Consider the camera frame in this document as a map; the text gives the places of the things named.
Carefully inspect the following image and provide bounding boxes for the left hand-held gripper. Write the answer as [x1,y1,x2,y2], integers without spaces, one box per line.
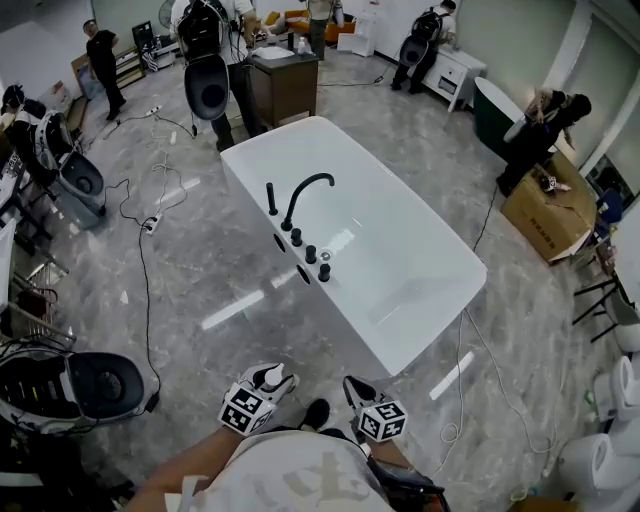
[218,363,301,435]

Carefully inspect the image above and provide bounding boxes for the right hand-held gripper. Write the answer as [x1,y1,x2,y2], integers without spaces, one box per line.
[342,376,409,444]

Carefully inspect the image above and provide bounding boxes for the white rectangular bathtub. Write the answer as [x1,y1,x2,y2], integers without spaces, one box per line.
[219,115,489,377]

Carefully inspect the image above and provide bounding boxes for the person's left forearm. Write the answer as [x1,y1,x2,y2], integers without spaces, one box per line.
[127,427,251,512]

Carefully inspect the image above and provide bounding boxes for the person's right forearm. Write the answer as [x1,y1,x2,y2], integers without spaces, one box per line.
[369,439,416,471]

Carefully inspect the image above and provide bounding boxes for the person's black shorts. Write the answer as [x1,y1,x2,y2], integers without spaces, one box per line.
[272,425,361,444]

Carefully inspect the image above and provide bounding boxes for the person's right black shoe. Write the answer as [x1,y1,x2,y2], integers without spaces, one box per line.
[302,398,331,431]

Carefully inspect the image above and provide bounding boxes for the person's white printed shirt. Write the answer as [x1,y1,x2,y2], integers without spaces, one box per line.
[164,429,396,512]

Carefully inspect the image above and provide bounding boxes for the black curved faucet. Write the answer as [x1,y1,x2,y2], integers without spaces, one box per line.
[279,172,336,232]

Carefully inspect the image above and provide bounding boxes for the white toilet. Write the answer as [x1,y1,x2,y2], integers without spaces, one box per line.
[557,432,640,496]
[613,319,640,354]
[593,354,640,422]

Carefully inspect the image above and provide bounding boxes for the large cardboard box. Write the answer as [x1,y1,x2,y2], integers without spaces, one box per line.
[500,152,599,264]

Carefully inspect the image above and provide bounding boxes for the dark wooden sink cabinet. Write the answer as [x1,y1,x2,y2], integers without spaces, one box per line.
[248,44,321,129]

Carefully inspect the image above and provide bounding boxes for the dark oval tub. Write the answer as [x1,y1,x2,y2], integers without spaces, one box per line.
[472,76,539,161]

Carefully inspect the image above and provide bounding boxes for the white vanity cabinet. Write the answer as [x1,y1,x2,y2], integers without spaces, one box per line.
[422,47,489,114]

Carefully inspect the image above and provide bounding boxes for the low wooden shelf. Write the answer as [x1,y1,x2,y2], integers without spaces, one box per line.
[69,47,147,101]

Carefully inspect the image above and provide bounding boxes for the white water dispenser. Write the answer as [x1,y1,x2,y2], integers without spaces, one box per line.
[337,12,376,57]

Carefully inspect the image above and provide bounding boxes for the orange sofa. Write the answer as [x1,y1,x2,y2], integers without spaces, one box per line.
[264,9,356,44]

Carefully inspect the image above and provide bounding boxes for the black case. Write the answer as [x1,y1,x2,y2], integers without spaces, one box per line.
[131,20,157,71]

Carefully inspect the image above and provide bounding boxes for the long white cable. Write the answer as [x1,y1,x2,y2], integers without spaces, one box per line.
[439,309,556,456]

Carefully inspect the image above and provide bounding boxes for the white shoulder strap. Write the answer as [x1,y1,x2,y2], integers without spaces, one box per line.
[177,474,211,512]

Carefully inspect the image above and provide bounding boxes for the black power cable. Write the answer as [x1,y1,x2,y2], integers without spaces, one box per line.
[472,184,501,254]
[104,179,161,414]

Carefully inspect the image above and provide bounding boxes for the tangled white cable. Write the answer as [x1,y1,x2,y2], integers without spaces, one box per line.
[149,117,189,216]

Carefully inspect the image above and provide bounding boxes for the metal wire rack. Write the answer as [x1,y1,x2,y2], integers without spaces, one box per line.
[0,249,76,351]

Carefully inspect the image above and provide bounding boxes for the black-frame chair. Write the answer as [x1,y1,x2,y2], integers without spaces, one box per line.
[572,274,640,344]

